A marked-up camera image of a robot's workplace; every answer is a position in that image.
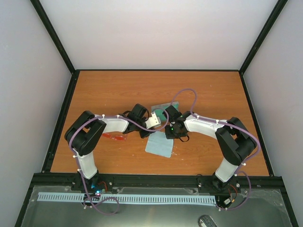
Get light blue cleaning cloth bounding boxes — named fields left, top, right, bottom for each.
left=145, top=131, right=174, bottom=158

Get grey glasses case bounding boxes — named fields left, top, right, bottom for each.
left=151, top=101, right=179, bottom=122

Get red sunglasses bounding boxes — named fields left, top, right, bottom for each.
left=102, top=133, right=127, bottom=141

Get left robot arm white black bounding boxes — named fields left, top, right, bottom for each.
left=64, top=104, right=160, bottom=191

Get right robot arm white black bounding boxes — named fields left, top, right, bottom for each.
left=162, top=105, right=260, bottom=192

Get left controller board with LED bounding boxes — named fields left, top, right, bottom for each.
left=91, top=181, right=107, bottom=195

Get black white oval object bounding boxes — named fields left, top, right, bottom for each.
left=198, top=215, right=218, bottom=227

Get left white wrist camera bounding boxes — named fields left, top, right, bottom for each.
left=145, top=112, right=161, bottom=129

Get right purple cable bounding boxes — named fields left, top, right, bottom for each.
left=172, top=88, right=261, bottom=211

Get purple cable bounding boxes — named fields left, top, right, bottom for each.
left=68, top=110, right=169, bottom=216
left=172, top=88, right=261, bottom=211

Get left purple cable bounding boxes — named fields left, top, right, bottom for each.
left=68, top=110, right=169, bottom=216

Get right connector with wires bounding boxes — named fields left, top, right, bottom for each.
left=224, top=184, right=238, bottom=206

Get black aluminium frame rail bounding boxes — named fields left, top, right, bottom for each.
left=30, top=173, right=285, bottom=193

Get light blue slotted cable duct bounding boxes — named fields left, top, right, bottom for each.
left=37, top=192, right=216, bottom=206

